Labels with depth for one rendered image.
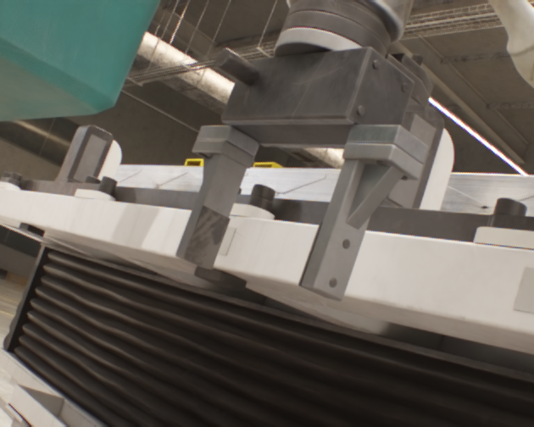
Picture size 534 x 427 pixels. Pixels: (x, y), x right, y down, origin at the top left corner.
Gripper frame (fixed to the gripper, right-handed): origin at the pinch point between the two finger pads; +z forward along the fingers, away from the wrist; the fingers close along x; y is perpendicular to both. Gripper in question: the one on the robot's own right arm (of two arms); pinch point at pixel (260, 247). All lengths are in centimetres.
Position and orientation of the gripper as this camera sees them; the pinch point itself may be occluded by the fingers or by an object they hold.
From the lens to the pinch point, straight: 49.8
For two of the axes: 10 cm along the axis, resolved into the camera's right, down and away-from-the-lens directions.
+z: -3.3, 9.3, -1.8
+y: -7.0, -3.7, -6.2
